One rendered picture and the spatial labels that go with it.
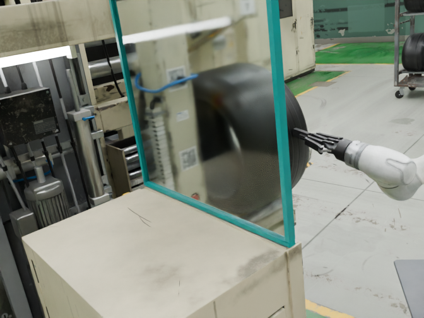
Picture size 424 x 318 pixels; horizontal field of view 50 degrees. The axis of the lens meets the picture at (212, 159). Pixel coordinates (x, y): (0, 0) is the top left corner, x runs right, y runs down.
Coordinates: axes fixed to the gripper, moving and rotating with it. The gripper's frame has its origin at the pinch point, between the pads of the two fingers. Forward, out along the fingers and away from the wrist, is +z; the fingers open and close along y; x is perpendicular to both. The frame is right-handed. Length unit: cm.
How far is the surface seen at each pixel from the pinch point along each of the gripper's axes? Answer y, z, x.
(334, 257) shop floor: -96, 40, 132
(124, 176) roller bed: 39, 63, 28
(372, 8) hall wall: -1006, 572, 124
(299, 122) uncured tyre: -4.2, 4.7, -2.1
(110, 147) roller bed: 39, 73, 17
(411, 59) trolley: -490, 199, 99
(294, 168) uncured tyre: 0.2, 2.0, 14.3
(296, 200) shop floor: -150, 116, 144
